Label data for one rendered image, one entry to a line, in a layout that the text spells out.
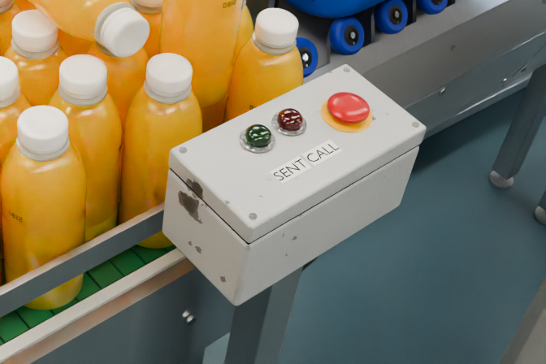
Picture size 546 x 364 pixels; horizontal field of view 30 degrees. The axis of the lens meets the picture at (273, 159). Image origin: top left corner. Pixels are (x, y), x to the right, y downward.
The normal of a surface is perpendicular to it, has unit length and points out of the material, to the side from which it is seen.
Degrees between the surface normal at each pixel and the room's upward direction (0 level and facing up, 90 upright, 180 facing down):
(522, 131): 90
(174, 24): 90
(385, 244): 0
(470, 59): 71
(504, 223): 0
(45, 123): 0
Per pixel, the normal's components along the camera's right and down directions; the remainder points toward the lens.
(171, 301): 0.66, 0.59
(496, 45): 0.67, 0.33
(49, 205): 0.32, 0.56
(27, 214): -0.22, 0.66
